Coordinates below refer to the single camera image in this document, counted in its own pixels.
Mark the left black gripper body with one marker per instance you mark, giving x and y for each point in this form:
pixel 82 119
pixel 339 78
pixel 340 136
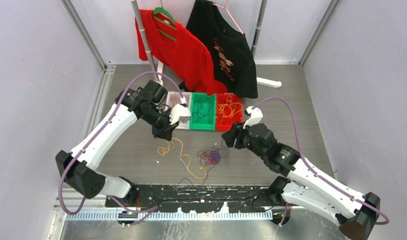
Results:
pixel 162 124

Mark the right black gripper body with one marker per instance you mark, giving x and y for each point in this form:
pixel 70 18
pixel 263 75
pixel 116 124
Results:
pixel 241 141

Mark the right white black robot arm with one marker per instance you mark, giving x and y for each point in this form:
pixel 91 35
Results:
pixel 302 183

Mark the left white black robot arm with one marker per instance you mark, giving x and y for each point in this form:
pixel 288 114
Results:
pixel 78 167

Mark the red plastic bin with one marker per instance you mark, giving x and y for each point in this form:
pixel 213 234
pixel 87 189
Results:
pixel 229 109

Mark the white plastic bin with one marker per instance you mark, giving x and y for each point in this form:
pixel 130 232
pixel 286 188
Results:
pixel 173 99

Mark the green plastic bin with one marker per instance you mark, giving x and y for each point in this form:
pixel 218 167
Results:
pixel 203 112

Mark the metal clothes rack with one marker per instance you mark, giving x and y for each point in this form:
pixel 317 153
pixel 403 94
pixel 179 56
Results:
pixel 160 66

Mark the black printed t-shirt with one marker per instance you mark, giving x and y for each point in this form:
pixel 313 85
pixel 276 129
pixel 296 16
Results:
pixel 234 68

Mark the red t-shirt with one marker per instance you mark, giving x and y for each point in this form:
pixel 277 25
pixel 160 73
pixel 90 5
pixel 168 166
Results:
pixel 181 51

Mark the green clothes hanger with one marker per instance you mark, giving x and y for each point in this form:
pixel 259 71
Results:
pixel 169 21

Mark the pink clothes hanger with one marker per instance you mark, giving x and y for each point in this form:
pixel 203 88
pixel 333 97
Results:
pixel 226 8

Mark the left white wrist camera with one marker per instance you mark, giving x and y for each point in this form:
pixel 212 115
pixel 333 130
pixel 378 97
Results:
pixel 180 112

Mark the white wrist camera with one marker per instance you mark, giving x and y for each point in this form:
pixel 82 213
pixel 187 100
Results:
pixel 254 114
pixel 180 112

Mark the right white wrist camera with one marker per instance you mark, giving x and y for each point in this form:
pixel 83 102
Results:
pixel 254 114

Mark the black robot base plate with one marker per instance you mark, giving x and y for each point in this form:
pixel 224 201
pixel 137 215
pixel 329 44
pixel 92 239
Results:
pixel 203 198

